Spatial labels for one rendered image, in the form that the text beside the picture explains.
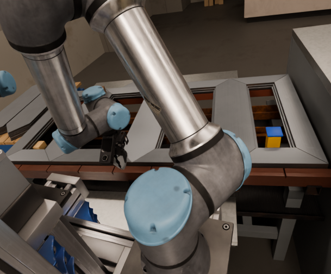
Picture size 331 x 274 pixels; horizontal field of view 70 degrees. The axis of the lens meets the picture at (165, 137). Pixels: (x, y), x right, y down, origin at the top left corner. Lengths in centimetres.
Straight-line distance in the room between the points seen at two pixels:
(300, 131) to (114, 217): 90
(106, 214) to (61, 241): 66
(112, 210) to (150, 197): 78
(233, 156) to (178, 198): 14
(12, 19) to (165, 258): 44
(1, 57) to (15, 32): 357
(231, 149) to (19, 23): 40
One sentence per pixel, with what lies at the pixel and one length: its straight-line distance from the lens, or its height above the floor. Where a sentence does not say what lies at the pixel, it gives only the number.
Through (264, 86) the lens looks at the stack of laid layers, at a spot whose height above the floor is 83.
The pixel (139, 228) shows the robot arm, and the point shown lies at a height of 125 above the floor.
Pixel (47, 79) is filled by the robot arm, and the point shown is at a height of 141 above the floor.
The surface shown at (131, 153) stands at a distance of 112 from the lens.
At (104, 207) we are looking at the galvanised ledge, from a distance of 119.
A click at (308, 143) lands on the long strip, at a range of 112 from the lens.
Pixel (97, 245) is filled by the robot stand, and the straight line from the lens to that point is 77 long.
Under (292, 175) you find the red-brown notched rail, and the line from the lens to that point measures 101.
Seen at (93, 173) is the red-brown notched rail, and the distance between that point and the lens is 116.
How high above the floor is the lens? 157
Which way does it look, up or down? 38 degrees down
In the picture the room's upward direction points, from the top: 13 degrees counter-clockwise
